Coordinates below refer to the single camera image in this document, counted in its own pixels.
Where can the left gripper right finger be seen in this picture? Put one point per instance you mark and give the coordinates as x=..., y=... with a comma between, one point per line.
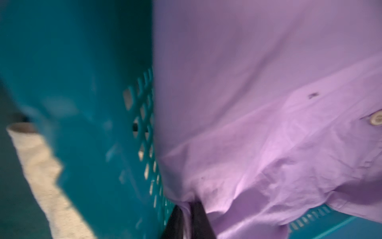
x=201, y=227

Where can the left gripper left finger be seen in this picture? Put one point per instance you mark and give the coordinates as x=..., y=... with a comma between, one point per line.
x=175, y=226

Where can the purple striped pants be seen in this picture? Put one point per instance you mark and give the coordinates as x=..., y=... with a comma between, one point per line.
x=265, y=109

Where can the teal plastic basket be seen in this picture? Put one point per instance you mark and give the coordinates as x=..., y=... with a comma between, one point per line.
x=81, y=71

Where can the cream leather glove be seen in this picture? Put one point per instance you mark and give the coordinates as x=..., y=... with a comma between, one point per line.
x=41, y=170

